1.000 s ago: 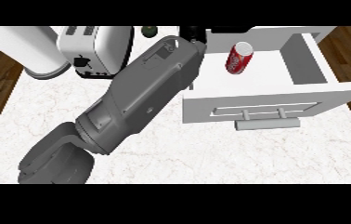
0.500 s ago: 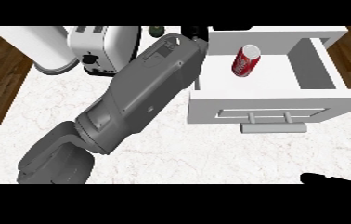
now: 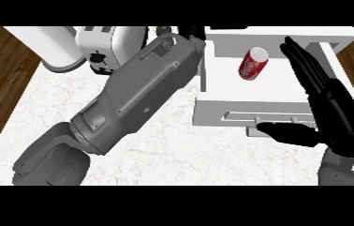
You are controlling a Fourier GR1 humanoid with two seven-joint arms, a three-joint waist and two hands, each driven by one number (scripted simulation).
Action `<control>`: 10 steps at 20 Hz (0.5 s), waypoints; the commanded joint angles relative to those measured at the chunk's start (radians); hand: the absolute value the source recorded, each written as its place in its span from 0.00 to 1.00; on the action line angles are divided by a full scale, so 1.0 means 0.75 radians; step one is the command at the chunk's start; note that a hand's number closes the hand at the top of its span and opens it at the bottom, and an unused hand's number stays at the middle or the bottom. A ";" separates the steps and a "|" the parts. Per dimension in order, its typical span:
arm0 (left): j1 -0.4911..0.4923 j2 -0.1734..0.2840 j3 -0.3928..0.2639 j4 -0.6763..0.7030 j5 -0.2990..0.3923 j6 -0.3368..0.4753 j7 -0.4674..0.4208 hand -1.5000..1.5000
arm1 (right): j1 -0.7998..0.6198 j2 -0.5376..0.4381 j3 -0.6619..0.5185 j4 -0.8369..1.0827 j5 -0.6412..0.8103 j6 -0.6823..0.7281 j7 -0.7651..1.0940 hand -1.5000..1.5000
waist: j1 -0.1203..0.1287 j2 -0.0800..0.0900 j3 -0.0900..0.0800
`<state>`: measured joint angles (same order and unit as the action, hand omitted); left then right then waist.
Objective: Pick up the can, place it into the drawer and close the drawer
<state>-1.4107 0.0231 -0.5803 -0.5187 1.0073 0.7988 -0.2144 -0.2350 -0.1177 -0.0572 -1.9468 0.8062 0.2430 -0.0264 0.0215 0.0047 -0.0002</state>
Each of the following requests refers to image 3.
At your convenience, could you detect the white cylindrical appliance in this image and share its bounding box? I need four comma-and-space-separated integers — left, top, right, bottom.
2, 26, 88, 73

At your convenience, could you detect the small green object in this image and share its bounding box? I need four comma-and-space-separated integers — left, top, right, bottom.
154, 26, 172, 37

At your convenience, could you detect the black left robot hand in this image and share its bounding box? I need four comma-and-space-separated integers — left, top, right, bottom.
175, 26, 207, 50

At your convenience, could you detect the red soda can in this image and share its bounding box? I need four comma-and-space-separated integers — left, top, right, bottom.
235, 47, 271, 82

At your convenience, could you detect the white cabinet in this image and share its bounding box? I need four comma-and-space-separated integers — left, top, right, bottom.
203, 26, 354, 95

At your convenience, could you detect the white open drawer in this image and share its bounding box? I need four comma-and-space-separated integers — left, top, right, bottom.
196, 39, 354, 103

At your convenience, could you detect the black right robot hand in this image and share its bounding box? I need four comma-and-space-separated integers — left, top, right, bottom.
253, 36, 354, 158

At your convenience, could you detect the white toaster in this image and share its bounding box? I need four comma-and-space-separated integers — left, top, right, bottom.
75, 26, 148, 76

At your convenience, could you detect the white drawer front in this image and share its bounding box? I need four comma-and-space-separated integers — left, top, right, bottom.
190, 99, 321, 138

